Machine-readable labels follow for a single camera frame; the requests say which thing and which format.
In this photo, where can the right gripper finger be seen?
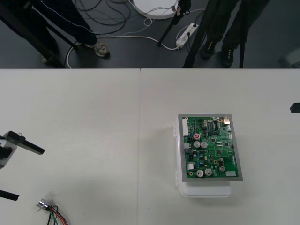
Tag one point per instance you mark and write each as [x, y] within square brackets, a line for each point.
[295, 107]

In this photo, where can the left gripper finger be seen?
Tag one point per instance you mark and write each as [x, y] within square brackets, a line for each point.
[9, 195]
[30, 146]

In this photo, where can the person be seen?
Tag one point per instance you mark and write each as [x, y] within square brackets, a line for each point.
[79, 23]
[234, 28]

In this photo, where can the white power strip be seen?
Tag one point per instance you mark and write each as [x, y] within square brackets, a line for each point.
[185, 35]

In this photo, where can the white round base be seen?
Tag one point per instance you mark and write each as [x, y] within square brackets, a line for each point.
[154, 9]

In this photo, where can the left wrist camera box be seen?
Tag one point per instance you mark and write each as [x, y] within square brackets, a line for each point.
[10, 153]

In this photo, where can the green circuit board grey frame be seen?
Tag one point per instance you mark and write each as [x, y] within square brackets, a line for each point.
[211, 152]

